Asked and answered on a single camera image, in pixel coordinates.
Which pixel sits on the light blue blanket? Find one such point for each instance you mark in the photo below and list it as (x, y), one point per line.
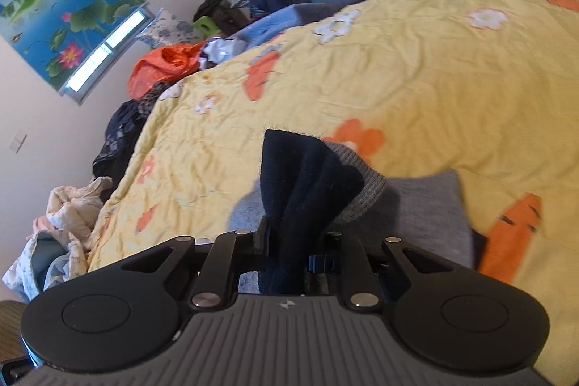
(271, 26)

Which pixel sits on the white wall switch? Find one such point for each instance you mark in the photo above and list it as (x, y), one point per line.
(18, 142)

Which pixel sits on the blue patterned pillow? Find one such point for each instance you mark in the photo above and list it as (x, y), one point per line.
(165, 28)

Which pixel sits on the orange plastic bag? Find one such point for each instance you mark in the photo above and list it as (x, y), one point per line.
(156, 69)

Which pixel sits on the yellow floral quilt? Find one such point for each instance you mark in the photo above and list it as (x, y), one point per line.
(407, 96)

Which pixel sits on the dark patterned clothes heap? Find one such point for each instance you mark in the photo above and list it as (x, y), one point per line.
(120, 132)

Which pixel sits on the navy and grey knit sweater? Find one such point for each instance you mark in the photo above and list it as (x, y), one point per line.
(298, 196)

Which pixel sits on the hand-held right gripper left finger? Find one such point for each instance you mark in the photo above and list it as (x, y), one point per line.
(221, 264)

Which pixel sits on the silver plastic bag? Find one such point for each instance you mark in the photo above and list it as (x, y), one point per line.
(221, 49)

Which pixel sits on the window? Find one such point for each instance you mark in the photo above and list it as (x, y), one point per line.
(106, 47)

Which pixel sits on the dark olive bag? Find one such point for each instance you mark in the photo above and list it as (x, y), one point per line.
(217, 8)

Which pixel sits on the green plastic stool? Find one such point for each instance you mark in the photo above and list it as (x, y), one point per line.
(204, 25)

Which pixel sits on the white crumpled cloth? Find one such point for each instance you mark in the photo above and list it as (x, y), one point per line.
(63, 223)

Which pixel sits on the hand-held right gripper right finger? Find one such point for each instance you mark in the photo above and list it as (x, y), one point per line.
(357, 264)

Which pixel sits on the lotus print window blind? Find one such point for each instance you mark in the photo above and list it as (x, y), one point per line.
(49, 10)

